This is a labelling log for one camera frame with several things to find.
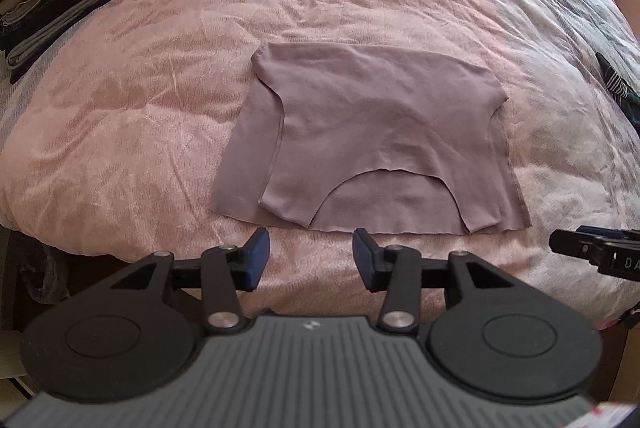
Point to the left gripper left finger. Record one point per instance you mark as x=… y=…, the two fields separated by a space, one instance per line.
x=241 y=266

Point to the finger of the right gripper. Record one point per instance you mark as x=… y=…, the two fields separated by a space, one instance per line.
x=613 y=234

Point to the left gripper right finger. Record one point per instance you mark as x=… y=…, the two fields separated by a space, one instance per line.
x=376 y=264

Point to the mauve tank top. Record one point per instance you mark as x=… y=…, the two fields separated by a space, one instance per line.
x=336 y=137

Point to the pile of dark patterned clothes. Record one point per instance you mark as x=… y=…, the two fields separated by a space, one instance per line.
x=622 y=92

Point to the pink grey duvet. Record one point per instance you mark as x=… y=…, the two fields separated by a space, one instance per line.
x=111 y=141

